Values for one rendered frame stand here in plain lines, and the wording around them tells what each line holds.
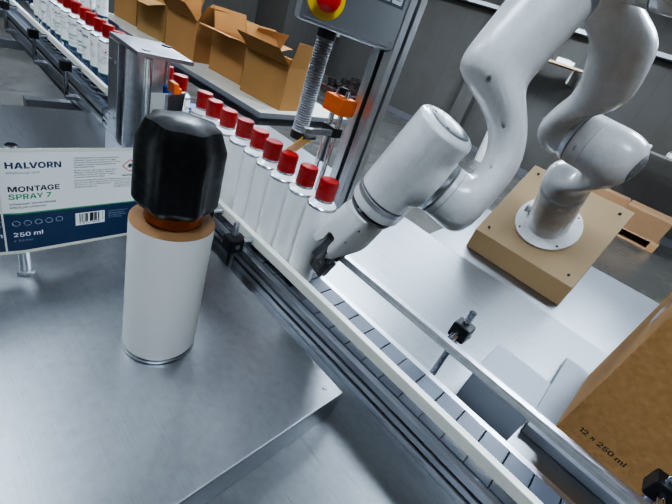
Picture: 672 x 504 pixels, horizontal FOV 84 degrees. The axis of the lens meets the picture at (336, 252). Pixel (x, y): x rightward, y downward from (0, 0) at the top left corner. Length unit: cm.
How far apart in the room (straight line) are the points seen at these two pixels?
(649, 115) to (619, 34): 751
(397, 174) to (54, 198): 45
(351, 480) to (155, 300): 33
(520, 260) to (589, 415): 62
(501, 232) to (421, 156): 85
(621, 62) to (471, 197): 42
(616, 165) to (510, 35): 53
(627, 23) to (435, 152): 45
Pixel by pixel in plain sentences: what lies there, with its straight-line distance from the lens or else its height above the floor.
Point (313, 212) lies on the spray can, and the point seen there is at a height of 103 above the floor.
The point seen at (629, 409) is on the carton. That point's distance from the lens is 75.
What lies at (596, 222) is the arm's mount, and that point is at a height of 106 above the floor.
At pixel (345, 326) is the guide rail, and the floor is 91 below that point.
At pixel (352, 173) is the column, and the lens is 78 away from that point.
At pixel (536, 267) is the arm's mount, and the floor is 89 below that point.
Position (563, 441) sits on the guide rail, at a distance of 61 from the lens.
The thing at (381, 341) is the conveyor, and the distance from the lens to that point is 67.
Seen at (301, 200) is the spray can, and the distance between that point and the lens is 66.
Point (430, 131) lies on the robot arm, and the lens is 48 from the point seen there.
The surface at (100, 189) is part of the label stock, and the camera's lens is 63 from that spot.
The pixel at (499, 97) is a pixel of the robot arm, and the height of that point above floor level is 129.
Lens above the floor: 130
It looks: 30 degrees down
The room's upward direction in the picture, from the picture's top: 21 degrees clockwise
